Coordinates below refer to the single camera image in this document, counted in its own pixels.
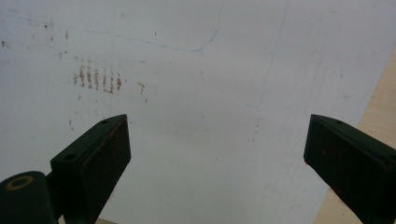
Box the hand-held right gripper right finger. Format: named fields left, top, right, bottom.
left=303, top=113, right=396, bottom=224

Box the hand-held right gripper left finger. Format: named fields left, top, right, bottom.
left=49, top=113, right=133, bottom=224

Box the white table mat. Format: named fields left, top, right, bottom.
left=0, top=0, right=396, bottom=224

